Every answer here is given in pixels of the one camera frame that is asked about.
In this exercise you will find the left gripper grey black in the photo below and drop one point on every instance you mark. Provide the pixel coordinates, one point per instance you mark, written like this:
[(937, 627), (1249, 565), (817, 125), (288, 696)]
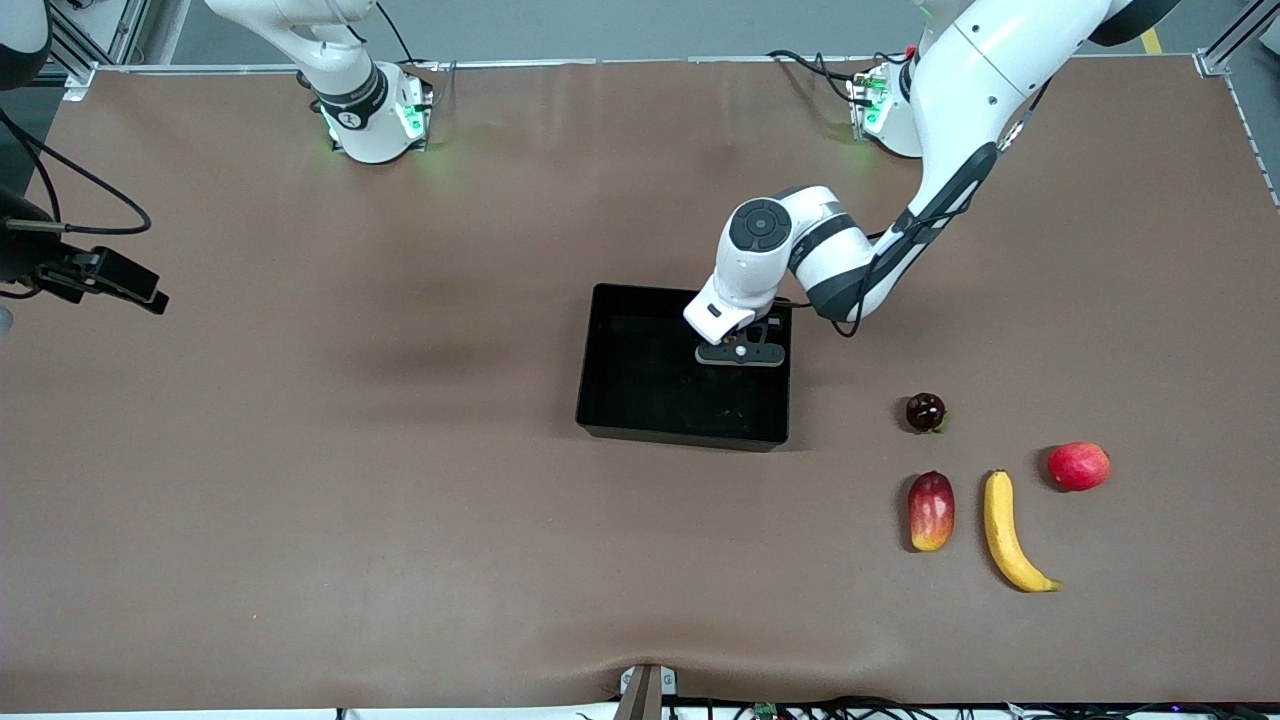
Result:
[(781, 328)]

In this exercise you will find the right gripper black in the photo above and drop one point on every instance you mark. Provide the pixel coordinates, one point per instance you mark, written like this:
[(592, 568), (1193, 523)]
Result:
[(22, 258)]

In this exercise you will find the black plastic box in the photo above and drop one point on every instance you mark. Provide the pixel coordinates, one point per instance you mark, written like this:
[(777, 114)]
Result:
[(650, 400)]

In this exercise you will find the yellow banana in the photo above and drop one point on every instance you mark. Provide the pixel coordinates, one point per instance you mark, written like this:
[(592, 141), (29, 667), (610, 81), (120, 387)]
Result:
[(1000, 530)]

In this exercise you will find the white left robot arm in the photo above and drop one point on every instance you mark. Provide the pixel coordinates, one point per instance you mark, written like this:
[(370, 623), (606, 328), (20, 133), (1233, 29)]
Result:
[(960, 90)]

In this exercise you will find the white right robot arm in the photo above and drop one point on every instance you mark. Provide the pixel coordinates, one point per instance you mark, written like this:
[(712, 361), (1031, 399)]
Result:
[(370, 120)]

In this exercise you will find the dark red plum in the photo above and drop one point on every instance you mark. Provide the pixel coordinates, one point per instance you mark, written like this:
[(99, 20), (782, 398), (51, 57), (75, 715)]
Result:
[(925, 412)]

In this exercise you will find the red yellow mango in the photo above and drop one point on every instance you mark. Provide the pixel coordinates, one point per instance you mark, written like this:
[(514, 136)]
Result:
[(931, 511)]

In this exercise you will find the brown table mat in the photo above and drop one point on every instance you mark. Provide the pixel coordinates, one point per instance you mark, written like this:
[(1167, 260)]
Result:
[(600, 550)]

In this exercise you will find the round red peach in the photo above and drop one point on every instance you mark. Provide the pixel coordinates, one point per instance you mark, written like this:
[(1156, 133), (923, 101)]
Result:
[(1078, 466)]

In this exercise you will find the aluminium frame post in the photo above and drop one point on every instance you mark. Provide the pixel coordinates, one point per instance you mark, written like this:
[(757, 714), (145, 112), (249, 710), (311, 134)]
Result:
[(1235, 30), (125, 30)]

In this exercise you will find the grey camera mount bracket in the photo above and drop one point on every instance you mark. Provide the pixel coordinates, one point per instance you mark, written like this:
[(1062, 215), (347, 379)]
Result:
[(645, 695)]

